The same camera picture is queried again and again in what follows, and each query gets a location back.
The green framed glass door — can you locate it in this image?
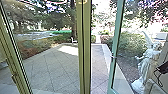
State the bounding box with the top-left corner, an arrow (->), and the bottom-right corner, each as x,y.
106,0 -> 168,94

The green framed glass window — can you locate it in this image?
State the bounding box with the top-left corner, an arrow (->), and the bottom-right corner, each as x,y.
0,0 -> 92,94

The pale outdoor bench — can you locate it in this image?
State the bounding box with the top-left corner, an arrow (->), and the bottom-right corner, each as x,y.
70,37 -> 78,45

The leafy tree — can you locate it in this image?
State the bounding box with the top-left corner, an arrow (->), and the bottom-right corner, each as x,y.
9,0 -> 78,41

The green hedge bush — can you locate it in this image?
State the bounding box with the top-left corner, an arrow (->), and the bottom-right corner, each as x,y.
105,31 -> 148,58

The reddish low shrub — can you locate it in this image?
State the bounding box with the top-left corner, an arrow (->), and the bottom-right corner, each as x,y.
17,37 -> 56,60

